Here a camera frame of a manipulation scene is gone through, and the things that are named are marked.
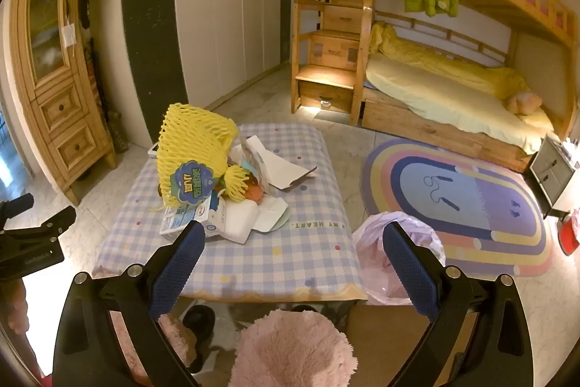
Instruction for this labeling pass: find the large yellow foam net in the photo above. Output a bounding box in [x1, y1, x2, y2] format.
[156, 103, 240, 209]

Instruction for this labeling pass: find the person's left hand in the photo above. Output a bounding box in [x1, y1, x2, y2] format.
[0, 278, 28, 335]

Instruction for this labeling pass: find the black slipper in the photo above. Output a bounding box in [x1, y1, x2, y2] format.
[183, 304, 217, 372]

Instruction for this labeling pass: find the checkered tablecloth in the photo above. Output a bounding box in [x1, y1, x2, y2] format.
[92, 123, 368, 304]

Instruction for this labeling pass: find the white and blue carton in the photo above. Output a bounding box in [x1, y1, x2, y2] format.
[159, 192, 227, 243]

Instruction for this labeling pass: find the rainbow oval rug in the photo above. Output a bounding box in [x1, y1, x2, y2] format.
[360, 137, 556, 277]

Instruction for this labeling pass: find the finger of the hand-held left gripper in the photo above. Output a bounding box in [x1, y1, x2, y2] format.
[0, 206, 77, 254]
[0, 193, 35, 229]

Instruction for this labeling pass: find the plush toy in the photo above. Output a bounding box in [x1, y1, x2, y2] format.
[505, 92, 543, 116]

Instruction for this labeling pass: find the red bucket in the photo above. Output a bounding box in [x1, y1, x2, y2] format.
[557, 208, 580, 256]

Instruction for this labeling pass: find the white paper envelope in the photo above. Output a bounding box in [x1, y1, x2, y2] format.
[260, 149, 318, 191]

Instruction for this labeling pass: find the small grey nightstand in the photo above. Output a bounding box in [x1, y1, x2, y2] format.
[529, 133, 578, 206]

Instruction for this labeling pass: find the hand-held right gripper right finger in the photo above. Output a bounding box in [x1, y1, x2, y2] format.
[382, 220, 533, 387]

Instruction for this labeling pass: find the pink plastic bag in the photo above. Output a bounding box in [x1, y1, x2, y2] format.
[352, 211, 447, 306]

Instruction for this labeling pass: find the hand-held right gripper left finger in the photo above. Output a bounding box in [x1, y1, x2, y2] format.
[52, 220, 207, 387]

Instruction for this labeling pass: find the leopard print object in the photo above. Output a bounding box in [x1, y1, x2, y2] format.
[106, 110, 130, 154]

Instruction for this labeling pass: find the white wardrobe with round holes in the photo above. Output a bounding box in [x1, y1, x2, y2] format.
[174, 0, 293, 109]

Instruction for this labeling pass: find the pink fluffy slipper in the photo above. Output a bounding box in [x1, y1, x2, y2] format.
[158, 314, 198, 365]

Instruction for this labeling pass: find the yellow duvet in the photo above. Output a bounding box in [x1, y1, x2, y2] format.
[369, 22, 531, 100]

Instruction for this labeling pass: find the black wardrobe panel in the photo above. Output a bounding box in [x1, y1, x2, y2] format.
[120, 0, 189, 145]

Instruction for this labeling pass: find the tall wooden cabinet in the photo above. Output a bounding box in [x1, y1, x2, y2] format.
[9, 0, 117, 206]

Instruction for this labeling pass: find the wooden staircase with drawers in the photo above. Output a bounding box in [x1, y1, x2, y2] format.
[292, 0, 374, 116]

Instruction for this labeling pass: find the small yellow foam net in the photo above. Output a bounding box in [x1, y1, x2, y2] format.
[216, 165, 252, 203]

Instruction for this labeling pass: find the wooden bunk bed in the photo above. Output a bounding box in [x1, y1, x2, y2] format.
[360, 0, 576, 174]

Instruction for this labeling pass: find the pale yellow bed sheet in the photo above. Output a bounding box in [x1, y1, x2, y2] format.
[365, 54, 556, 154]

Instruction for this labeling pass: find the pink fluffy clothing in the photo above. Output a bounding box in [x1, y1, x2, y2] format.
[229, 309, 359, 387]

